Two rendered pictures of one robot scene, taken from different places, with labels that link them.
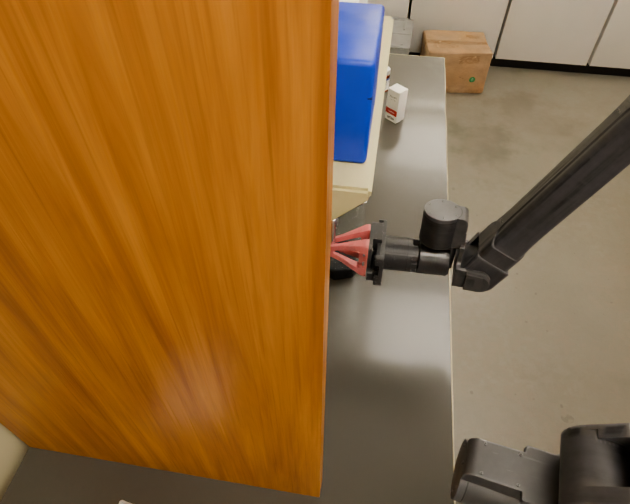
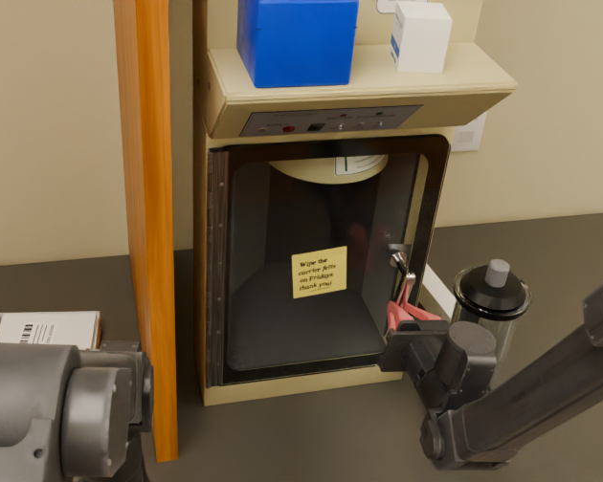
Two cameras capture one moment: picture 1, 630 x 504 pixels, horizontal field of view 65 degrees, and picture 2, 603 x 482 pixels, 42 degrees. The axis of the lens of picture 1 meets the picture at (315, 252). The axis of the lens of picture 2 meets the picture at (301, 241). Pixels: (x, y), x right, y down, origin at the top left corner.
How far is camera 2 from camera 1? 72 cm
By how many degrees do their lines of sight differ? 47
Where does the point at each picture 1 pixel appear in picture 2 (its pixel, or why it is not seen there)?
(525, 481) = not seen: hidden behind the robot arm
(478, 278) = (431, 433)
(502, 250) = (465, 420)
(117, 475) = (124, 312)
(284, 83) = not seen: outside the picture
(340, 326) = (368, 426)
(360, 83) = (256, 13)
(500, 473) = not seen: hidden behind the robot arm
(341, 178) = (232, 82)
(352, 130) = (253, 53)
